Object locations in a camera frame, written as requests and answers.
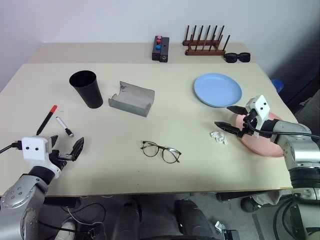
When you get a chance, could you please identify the white shoe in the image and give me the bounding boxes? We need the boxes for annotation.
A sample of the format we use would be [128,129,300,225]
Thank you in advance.
[54,220,77,240]

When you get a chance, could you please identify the light blue plate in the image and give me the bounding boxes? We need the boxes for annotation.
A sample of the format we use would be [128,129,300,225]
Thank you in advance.
[194,72,243,109]

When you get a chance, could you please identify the grey trouser leg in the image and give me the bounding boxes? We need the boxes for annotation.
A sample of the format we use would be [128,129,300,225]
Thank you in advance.
[293,89,320,125]

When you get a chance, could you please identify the black shoe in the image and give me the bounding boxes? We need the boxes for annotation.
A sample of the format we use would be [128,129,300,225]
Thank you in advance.
[240,196,258,214]

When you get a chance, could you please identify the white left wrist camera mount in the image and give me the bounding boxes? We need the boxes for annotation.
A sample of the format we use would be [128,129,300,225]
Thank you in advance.
[21,136,62,180]

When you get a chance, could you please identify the black plastic cup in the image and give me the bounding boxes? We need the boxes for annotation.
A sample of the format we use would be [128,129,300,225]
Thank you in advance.
[69,70,104,109]

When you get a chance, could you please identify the plain black box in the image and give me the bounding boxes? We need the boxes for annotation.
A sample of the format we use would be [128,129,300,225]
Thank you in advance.
[159,36,171,64]

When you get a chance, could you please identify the grey open glasses case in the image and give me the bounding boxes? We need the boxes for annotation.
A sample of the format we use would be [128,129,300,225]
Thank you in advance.
[108,80,156,118]

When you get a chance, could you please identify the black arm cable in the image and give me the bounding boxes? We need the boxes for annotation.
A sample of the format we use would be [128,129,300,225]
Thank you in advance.
[0,141,24,154]
[246,119,320,141]

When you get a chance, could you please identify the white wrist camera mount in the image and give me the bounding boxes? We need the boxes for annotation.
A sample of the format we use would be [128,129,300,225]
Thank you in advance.
[21,136,62,180]
[244,94,271,139]

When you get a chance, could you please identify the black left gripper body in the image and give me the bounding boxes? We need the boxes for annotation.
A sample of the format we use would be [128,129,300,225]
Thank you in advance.
[48,149,76,174]

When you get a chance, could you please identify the dark rounded shape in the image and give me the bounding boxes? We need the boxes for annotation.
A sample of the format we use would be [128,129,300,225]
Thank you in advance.
[174,198,216,240]

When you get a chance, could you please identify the blue round object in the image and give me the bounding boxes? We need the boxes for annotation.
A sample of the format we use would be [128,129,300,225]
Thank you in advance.
[271,78,285,94]

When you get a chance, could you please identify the crumpled white tissue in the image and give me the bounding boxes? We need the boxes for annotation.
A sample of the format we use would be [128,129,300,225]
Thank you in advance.
[209,130,229,145]

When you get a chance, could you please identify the black floor cable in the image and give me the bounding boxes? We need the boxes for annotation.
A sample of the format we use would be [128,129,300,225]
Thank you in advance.
[44,199,107,237]

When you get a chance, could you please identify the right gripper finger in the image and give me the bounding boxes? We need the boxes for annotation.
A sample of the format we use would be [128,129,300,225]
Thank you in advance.
[225,105,248,115]
[214,121,245,139]

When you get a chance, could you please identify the white marker with black cap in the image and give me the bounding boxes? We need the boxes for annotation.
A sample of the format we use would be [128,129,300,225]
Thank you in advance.
[55,116,75,138]

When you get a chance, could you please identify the pink plate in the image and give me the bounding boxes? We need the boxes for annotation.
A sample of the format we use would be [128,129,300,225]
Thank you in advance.
[235,111,286,159]

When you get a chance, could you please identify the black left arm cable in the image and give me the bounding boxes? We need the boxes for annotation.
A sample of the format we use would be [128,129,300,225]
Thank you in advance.
[0,141,24,154]

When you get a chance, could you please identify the brown wooden peg rack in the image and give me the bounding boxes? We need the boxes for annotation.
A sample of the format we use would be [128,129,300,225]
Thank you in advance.
[181,24,232,57]

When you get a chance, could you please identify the black box with round buttons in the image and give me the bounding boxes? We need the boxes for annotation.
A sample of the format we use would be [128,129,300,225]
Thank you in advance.
[151,35,164,62]

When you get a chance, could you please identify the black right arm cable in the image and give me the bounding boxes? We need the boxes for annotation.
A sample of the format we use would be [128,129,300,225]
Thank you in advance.
[246,119,320,141]

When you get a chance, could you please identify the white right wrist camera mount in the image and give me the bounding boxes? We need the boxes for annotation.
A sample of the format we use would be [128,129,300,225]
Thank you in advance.
[244,94,271,139]

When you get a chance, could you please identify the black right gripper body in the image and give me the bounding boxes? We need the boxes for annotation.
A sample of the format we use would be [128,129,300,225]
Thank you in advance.
[240,109,260,139]

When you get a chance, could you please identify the black marker with red cap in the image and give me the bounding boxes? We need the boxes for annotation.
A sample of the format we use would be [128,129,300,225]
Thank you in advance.
[36,104,59,137]

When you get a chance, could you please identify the black sunglasses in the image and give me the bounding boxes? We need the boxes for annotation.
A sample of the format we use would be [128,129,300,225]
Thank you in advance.
[223,52,252,64]

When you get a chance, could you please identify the tortoiseshell frame eyeglasses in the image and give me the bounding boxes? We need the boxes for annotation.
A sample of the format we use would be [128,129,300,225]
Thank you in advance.
[140,140,183,164]

